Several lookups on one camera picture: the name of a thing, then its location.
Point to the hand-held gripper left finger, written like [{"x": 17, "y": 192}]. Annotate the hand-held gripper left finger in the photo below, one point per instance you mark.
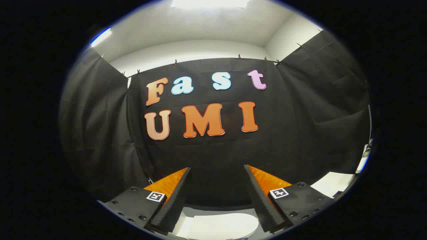
[{"x": 175, "y": 200}]

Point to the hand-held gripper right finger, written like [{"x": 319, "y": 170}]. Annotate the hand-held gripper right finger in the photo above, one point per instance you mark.
[{"x": 262, "y": 200}]

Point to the white toilet lid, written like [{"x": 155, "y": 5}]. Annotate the white toilet lid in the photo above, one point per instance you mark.
[{"x": 223, "y": 226}]

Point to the white cabinet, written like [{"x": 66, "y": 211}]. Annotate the white cabinet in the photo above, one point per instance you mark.
[{"x": 333, "y": 183}]

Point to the black backdrop cloth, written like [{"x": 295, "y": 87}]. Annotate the black backdrop cloth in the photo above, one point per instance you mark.
[{"x": 293, "y": 126}]

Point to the rectangular ceiling light panel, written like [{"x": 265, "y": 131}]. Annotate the rectangular ceiling light panel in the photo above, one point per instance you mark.
[{"x": 210, "y": 2}]

